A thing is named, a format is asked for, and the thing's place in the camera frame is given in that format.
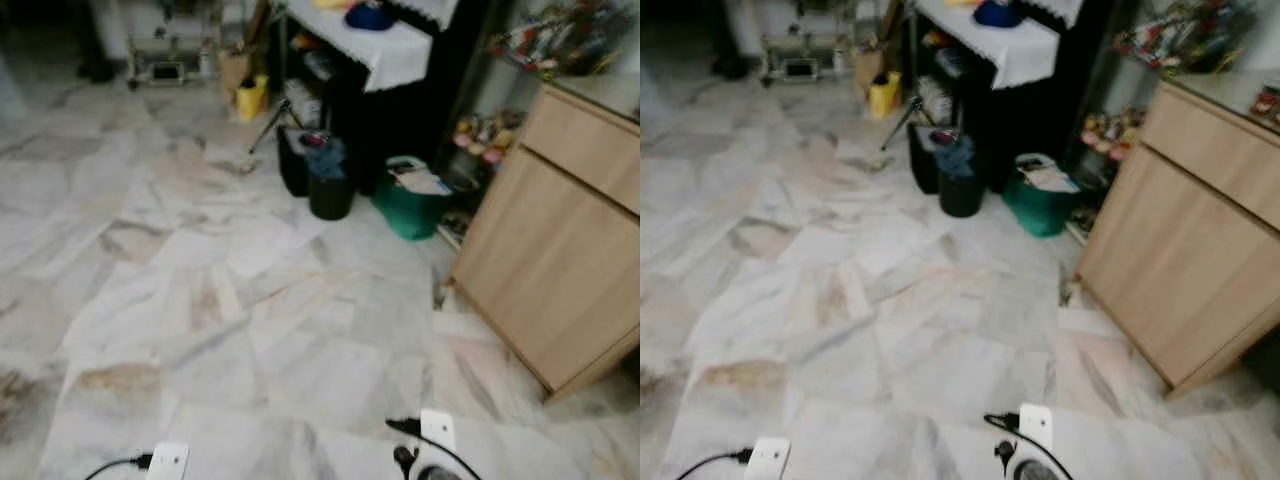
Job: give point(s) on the white lace tablecloth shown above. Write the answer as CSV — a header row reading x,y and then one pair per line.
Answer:
x,y
1015,48
385,50

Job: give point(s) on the green plastic bucket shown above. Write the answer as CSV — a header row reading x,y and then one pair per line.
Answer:
x,y
410,215
1040,212

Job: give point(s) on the brown paper bag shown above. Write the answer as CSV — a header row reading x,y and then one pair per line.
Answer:
x,y
866,68
234,72

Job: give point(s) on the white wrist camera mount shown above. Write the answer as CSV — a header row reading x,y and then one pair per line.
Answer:
x,y
1035,425
438,430
168,462
768,458

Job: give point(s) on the light wooden drawer cabinet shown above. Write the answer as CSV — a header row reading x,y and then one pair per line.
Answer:
x,y
550,250
1180,250

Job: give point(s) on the black table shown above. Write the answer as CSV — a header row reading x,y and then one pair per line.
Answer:
x,y
410,120
1040,118

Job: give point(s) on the thin metal tripod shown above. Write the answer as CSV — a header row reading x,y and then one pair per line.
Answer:
x,y
268,125
900,122

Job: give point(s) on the black bin with blue cloth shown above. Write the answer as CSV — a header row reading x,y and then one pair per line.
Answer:
x,y
960,192
330,195

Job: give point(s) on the yellow plastic jug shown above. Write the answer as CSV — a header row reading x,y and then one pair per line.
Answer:
x,y
251,98
884,95

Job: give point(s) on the plain black bin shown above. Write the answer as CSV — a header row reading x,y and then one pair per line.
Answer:
x,y
292,165
921,162

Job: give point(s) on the colourful flower decoration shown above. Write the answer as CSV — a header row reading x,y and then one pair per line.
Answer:
x,y
555,40
1185,35

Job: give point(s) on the blue bowl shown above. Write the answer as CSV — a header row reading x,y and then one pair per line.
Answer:
x,y
997,14
369,16

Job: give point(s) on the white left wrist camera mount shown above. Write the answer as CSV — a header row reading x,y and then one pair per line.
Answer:
x,y
168,462
768,458

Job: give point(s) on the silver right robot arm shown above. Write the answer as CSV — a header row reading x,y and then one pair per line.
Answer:
x,y
1032,468
437,470

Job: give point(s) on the colourful toy figurines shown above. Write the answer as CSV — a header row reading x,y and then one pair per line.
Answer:
x,y
488,138
1110,132

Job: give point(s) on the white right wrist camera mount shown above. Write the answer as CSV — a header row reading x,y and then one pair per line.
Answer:
x,y
438,430
1035,425

